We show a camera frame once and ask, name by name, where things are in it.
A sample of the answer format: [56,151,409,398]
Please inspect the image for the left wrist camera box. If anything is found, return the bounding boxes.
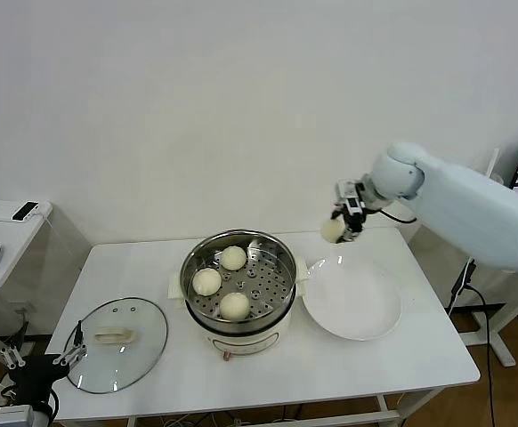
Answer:
[0,404,36,427]

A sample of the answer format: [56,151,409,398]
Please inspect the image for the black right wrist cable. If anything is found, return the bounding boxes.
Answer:
[377,216,418,236]

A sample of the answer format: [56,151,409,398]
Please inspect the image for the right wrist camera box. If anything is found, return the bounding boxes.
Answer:
[335,179,367,210]

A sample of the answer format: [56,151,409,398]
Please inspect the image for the glass lid cream handle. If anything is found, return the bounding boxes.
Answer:
[62,296,170,395]

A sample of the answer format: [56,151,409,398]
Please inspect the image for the white side table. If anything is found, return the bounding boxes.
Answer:
[0,200,55,407]
[461,266,518,368]

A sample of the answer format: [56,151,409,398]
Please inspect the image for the perforated steel steamer basket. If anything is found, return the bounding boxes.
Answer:
[179,229,299,334]

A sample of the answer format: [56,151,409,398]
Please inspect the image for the black floor bar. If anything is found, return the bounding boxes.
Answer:
[0,334,54,346]
[448,303,507,315]

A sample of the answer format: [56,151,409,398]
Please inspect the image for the white table frame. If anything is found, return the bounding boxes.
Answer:
[125,385,447,427]

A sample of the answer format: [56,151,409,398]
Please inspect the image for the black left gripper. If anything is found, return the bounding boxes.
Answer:
[0,319,87,404]

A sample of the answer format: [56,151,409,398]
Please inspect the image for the black laptop charger cable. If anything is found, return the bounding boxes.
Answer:
[446,260,500,427]

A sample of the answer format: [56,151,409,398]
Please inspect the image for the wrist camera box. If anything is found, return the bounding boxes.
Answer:
[335,179,367,210]
[0,404,36,427]

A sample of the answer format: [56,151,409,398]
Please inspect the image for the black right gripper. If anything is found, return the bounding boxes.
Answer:
[328,202,368,245]

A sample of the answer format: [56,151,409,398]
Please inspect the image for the white electric cooker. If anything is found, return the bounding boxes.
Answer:
[166,256,310,362]

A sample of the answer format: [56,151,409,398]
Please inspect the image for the black smartphone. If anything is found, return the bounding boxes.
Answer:
[12,202,41,222]

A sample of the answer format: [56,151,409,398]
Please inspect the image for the white steamed baozi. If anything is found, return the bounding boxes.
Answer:
[221,245,247,271]
[191,268,223,297]
[219,292,251,321]
[320,216,345,244]

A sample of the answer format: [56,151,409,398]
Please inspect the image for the white round plate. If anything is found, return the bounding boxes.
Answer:
[302,254,403,342]

